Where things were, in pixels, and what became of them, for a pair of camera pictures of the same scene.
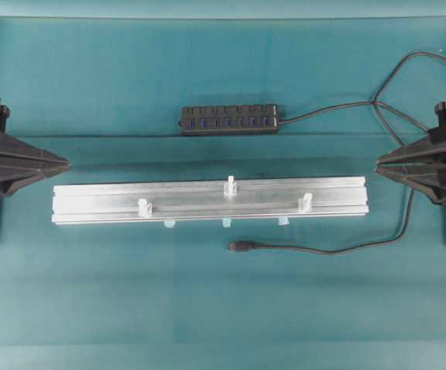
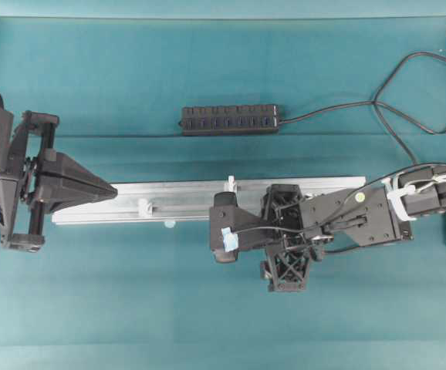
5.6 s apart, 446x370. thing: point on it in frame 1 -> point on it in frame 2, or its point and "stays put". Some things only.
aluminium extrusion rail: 332,196 stays put
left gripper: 9,180 -> 82,185
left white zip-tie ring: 144,209 stays put
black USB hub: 229,119 stays put
